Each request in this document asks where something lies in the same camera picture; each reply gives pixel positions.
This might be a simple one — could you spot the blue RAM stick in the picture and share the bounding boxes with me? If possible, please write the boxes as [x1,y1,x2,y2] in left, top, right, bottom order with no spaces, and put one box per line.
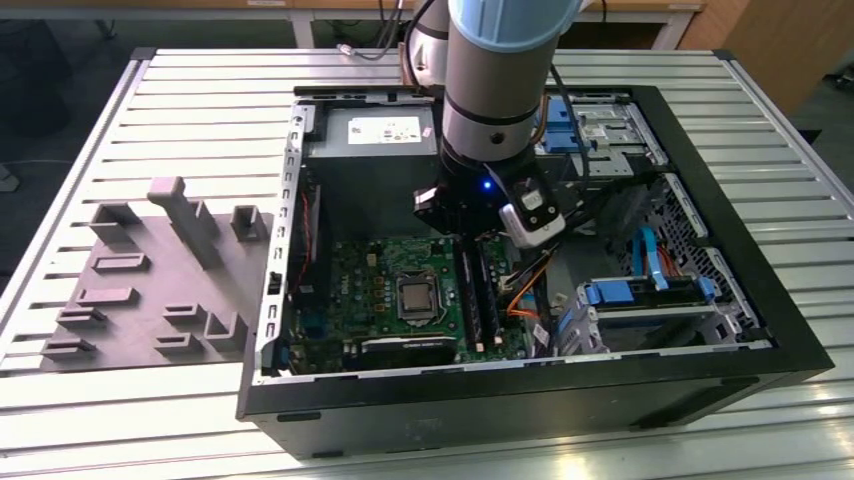
[458,235,486,351]

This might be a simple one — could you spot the installed RAM stick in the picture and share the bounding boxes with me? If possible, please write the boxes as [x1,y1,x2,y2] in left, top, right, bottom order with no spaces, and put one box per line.
[476,238,503,347]

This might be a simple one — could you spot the grey power supply unit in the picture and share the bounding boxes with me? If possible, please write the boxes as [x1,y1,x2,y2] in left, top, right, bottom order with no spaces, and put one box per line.
[303,105,443,236]

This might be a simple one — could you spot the silver CPU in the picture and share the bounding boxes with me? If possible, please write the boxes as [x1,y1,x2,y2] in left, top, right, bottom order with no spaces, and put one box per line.
[398,284,435,309]

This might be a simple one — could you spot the blue plastic drive latch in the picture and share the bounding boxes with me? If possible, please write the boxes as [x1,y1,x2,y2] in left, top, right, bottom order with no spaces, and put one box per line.
[537,97,593,154]

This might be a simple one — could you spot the CPU socket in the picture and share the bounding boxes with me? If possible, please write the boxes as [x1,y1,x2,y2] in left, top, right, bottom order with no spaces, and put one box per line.
[391,268,448,327]

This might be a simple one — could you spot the green motherboard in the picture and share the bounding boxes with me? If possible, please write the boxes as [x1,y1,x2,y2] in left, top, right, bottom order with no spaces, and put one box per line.
[286,234,535,374]

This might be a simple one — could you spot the grey metal drive cage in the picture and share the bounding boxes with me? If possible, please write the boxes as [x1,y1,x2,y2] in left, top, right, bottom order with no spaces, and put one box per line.
[533,89,669,211]

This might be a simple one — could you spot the black graphics card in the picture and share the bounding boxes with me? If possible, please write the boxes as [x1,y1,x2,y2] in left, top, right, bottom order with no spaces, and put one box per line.
[343,335,462,371]

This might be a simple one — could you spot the hard disk in blue carrier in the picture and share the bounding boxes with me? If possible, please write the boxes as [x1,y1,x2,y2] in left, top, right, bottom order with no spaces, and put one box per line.
[578,277,719,309]

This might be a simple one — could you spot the grey metal disk bay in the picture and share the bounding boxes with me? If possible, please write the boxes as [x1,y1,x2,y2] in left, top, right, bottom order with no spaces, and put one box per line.
[553,299,775,356]

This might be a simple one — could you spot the black PC case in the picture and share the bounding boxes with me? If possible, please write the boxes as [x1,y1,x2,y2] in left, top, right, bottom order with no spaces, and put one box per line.
[234,83,837,460]

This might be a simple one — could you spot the grey parts rack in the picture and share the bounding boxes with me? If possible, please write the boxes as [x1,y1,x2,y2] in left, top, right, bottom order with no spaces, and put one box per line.
[39,174,276,375]

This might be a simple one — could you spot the wooden cabinet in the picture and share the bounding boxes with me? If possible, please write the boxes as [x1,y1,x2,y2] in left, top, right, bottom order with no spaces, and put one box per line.
[679,0,854,119]

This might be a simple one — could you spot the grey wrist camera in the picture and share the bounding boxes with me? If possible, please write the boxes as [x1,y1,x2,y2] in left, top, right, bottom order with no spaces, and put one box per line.
[498,177,567,250]

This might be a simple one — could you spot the black cable bundle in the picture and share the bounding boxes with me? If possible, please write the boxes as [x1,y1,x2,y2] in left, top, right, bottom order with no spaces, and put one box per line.
[499,172,659,296]

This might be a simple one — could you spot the orange wire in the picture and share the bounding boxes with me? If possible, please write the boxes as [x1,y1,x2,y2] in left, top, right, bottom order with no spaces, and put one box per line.
[503,249,557,319]

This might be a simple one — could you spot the blue flat data wire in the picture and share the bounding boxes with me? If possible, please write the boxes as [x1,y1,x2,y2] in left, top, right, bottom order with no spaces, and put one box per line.
[630,227,673,292]

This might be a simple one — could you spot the thin cable with silver plug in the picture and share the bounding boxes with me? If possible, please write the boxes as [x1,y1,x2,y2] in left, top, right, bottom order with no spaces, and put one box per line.
[336,0,410,64]

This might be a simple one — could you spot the thick black camera cable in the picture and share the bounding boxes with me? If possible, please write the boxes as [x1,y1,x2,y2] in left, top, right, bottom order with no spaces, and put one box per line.
[399,0,597,201]

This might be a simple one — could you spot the wooden desk with white frame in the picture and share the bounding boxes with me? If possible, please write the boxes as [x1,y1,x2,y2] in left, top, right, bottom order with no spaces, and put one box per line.
[0,0,709,51]

